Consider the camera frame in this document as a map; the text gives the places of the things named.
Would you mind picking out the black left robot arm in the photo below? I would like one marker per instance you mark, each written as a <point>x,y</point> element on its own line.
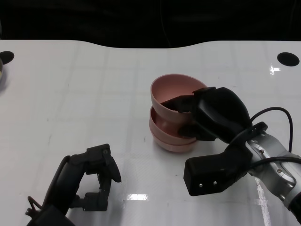
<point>51,219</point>

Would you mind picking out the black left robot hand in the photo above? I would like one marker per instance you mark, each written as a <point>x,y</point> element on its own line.
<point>68,179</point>

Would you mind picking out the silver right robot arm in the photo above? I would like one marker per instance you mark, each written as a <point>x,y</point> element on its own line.
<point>270,153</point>

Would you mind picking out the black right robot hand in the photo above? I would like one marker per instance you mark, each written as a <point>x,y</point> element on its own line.
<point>218,113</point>

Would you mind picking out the pink ribbed plastic bowl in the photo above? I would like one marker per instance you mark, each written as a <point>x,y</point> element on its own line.
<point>169,87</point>
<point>174,147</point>
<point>160,122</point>

